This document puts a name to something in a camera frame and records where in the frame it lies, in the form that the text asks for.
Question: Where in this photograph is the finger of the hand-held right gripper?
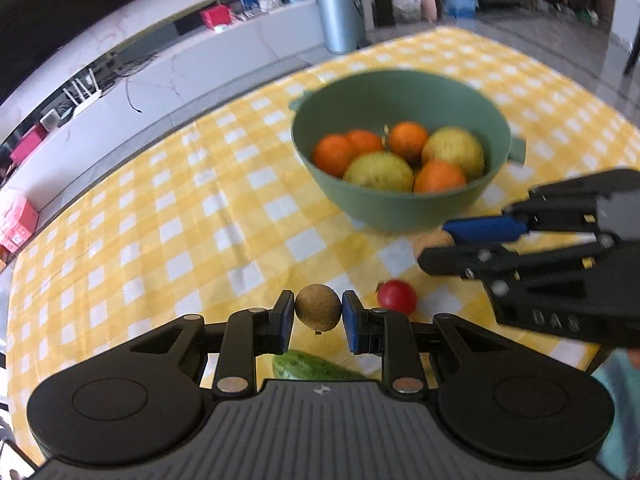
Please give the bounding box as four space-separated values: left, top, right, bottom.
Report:
442 169 640 245
417 232 617 282

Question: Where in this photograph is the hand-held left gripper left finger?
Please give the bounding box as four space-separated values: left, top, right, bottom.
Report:
131 290 296 393

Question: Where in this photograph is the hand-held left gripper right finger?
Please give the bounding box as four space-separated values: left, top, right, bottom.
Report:
343 290 511 395

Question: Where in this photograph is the small brown longan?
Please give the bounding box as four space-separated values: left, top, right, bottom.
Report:
295 284 343 332
413 230 456 263

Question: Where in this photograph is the orange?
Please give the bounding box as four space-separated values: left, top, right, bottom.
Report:
312 133 358 178
414 160 467 194
345 129 385 156
389 121 430 163

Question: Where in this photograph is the green colander bowl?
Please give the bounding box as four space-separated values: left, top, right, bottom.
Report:
289 71 528 233

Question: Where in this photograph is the yellow green pear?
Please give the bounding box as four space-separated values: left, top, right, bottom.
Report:
421 127 486 181
343 151 415 192

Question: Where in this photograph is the green cucumber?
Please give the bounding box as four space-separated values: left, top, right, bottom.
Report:
272 349 371 381

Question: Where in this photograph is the red tomato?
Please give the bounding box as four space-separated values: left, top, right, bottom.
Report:
376 279 418 317

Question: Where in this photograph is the yellow checked tablecloth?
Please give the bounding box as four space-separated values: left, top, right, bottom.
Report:
7 25 640 461

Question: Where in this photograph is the white plastic bag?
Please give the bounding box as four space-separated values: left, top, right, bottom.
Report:
392 0 423 23

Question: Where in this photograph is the grey blue trash can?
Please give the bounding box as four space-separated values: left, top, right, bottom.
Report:
315 0 365 55

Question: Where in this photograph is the stack of pink boxes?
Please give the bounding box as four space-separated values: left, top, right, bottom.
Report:
0 190 41 256

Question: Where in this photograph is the white router with antennas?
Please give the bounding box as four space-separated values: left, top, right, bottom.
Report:
62 67 103 106

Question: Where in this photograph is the red box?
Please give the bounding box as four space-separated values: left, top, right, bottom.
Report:
201 5 233 31

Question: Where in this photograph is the pink flat box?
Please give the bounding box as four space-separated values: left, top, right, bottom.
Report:
10 125 48 163

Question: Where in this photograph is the black flat television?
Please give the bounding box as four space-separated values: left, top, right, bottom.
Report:
0 0 158 103

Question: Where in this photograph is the black cable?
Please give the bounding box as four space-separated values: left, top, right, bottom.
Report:
122 77 143 113

